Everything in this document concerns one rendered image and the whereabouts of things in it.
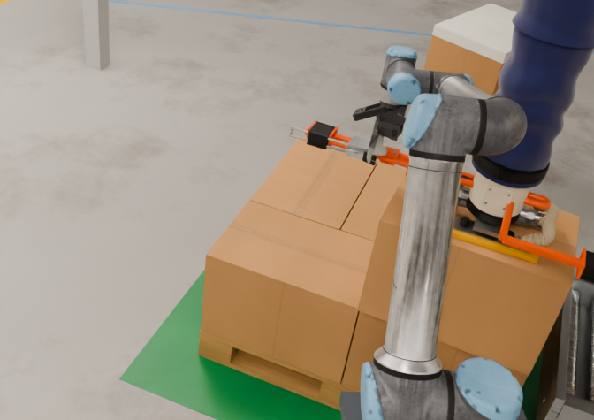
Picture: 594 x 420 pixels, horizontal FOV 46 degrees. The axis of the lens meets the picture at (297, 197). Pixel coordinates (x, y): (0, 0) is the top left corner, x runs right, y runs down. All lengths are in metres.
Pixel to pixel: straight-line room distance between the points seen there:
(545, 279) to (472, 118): 0.88
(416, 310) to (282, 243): 1.26
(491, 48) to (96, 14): 2.64
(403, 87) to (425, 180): 0.59
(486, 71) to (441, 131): 2.15
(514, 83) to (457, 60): 1.61
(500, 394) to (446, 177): 0.48
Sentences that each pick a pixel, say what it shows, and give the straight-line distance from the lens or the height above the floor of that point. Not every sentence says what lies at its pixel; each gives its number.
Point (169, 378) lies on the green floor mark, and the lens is 2.89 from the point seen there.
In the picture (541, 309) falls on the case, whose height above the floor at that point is 0.82.
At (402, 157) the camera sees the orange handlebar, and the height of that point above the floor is 1.07.
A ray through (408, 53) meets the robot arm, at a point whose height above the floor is 1.44.
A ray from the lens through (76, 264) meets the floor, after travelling 3.39.
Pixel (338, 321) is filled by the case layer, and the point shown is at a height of 0.45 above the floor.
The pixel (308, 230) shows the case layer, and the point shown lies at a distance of 2.76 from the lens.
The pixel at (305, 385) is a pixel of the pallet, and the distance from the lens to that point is 2.89.
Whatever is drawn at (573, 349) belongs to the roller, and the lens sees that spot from 2.63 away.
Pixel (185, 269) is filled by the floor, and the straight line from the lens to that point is 3.35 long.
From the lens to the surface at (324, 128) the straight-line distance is 2.32.
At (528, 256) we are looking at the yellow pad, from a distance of 2.22.
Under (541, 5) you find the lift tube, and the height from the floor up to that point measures 1.68.
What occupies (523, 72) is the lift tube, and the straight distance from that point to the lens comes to 2.01.
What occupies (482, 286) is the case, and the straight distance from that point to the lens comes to 2.26.
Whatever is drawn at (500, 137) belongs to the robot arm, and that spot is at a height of 1.57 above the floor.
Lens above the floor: 2.22
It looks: 35 degrees down
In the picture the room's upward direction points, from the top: 9 degrees clockwise
